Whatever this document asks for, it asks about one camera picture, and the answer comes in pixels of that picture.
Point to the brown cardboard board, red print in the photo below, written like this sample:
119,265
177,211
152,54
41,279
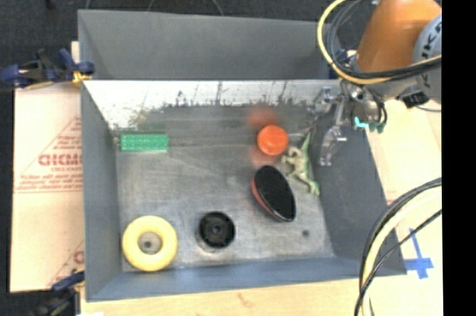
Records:
44,203

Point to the orange round cap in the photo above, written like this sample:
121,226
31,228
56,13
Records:
272,140

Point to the black round lid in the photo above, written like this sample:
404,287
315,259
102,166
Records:
216,229

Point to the green studded flat block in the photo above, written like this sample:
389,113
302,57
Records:
144,142

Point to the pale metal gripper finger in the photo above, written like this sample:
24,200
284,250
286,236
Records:
323,100
329,147

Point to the green toy dinosaur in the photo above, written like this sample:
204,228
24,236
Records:
302,167

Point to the grey metal bin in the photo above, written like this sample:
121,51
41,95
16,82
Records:
208,54

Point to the black and red oval brush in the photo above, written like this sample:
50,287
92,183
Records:
276,193

